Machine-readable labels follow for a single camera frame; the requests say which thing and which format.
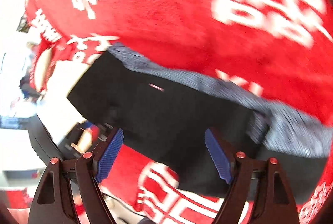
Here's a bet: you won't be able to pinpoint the black pants patterned waistband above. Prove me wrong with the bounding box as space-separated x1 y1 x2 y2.
68 43 332 203

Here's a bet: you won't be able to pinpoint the red blanket white characters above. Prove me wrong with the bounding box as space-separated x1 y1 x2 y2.
4 0 333 224

